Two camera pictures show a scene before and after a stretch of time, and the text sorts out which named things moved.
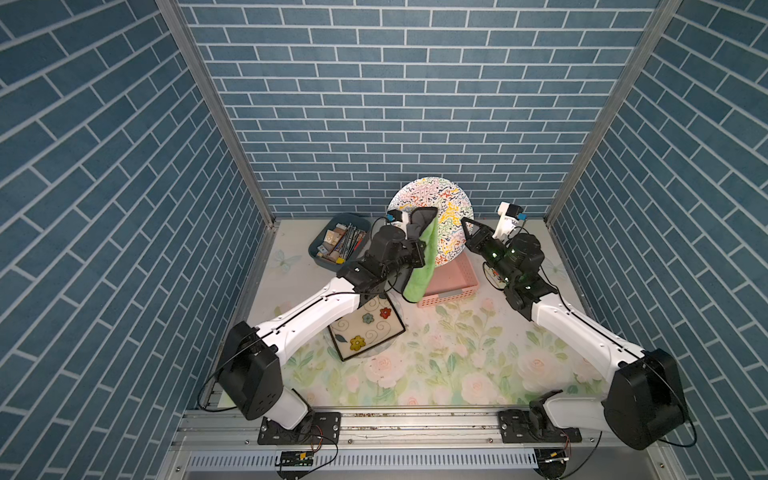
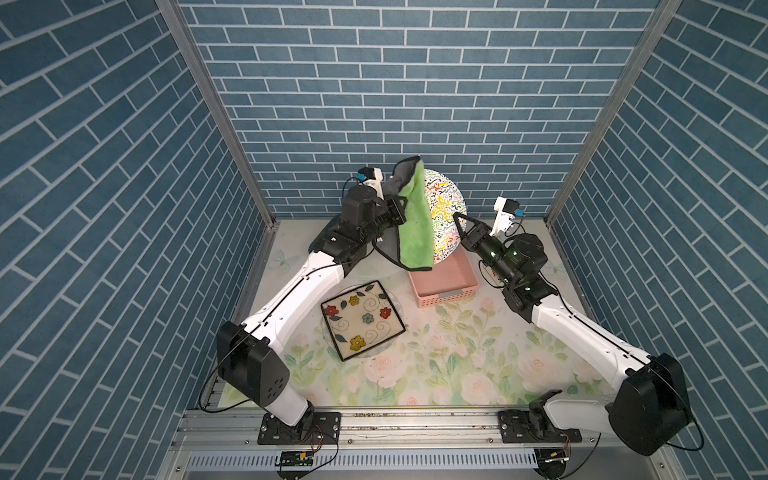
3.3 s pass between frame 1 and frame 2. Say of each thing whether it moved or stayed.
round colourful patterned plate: stayed
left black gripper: moved
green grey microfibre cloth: moved
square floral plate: stayed
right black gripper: stayed
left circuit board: stayed
